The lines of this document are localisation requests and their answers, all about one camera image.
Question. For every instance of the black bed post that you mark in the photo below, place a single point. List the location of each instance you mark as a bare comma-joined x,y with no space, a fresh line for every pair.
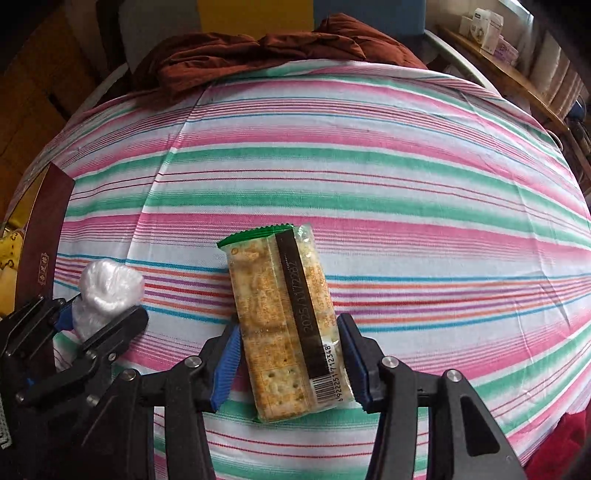
107,32

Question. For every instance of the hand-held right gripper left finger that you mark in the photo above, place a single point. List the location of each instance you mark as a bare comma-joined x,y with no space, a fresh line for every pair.
226,369

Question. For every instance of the white and green box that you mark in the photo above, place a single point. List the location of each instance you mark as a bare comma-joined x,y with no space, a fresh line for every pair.
480,30

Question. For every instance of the brown cloth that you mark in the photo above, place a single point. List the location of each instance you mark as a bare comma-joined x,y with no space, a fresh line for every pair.
277,50

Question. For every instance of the grey yellow blue chair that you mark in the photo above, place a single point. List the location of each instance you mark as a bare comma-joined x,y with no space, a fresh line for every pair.
249,14

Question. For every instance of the white plastic bag roll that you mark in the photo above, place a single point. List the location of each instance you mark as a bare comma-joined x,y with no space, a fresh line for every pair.
106,286

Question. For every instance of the red cloth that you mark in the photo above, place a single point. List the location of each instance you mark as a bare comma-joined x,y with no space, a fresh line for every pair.
568,443

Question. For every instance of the purple box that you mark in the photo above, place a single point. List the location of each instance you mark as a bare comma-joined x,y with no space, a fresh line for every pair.
505,50

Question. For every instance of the beige patterned curtain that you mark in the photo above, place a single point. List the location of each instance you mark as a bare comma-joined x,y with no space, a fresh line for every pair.
549,69

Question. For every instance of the wooden wardrobe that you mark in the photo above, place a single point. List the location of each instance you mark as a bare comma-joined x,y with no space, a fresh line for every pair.
46,69

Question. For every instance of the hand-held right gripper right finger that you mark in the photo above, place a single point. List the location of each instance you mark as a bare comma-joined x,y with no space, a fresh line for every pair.
358,369

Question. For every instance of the blue round container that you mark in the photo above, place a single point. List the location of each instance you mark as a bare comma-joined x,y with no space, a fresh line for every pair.
579,110

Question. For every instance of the wooden shelf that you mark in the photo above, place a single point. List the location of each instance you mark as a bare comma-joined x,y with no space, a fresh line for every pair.
508,78

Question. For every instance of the cracker packet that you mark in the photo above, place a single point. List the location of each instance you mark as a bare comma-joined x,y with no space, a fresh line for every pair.
272,323

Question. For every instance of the brown box with gold lining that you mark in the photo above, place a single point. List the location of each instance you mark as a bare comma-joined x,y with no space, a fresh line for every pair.
46,230

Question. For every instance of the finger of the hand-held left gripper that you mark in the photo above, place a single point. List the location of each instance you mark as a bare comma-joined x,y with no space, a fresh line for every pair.
115,327
37,316

